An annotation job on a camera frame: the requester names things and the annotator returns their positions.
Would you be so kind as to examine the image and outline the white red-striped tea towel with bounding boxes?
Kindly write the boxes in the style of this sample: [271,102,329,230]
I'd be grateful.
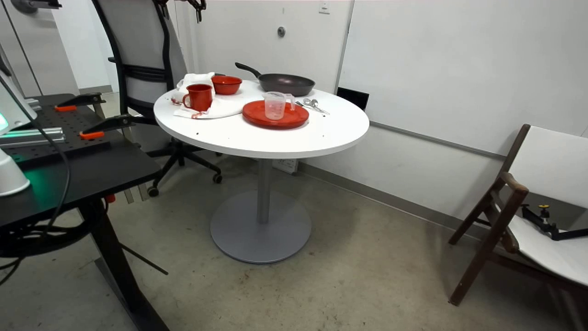
[170,70,247,122]

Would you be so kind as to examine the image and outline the grey mesh office chair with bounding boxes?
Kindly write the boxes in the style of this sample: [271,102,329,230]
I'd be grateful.
[91,0,225,199]

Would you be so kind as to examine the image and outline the red bowl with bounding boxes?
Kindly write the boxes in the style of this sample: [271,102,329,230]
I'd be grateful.
[210,72,245,98]

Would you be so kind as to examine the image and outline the red mug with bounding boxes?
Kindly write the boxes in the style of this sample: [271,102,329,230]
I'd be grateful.
[181,83,216,114]

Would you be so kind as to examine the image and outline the black frying pan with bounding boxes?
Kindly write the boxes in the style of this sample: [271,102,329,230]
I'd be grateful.
[234,61,318,100]

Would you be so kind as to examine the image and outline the clear plastic cup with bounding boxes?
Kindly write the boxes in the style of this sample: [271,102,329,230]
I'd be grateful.
[263,91,291,124]

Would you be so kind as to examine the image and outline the red plate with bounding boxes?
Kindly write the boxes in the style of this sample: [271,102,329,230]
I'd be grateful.
[241,100,311,133]

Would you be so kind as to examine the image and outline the silver metal fork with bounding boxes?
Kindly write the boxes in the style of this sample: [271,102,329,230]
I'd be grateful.
[309,100,331,120]

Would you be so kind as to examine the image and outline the dark grey mounted device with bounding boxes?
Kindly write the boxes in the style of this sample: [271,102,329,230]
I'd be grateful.
[10,0,63,15]

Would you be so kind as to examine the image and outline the black robot desk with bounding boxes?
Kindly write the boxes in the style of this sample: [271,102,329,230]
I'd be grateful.
[0,91,171,331]

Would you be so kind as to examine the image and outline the wooden folding chair white panels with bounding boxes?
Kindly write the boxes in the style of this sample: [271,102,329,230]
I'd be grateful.
[447,124,588,331]

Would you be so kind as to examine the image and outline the black clamp orange handle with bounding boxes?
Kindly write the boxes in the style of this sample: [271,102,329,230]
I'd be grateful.
[80,114,135,144]
[54,92,107,116]

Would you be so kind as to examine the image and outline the black wall box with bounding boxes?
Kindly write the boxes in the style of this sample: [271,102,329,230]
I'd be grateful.
[335,87,372,113]

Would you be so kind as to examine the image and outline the aluminium rail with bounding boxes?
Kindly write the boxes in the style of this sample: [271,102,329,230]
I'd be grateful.
[0,126,67,149]

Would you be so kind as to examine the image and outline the grey table pedestal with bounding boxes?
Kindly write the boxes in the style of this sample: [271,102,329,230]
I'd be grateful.
[210,160,313,267]

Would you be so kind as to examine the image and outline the grey wall conduit strip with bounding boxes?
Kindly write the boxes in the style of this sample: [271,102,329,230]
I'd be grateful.
[366,120,513,162]

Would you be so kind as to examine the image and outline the black cable bundle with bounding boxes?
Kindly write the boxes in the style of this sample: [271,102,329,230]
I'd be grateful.
[0,219,94,287]

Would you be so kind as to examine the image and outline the black metal bracket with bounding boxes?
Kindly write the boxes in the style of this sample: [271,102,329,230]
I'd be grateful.
[521,203,588,243]

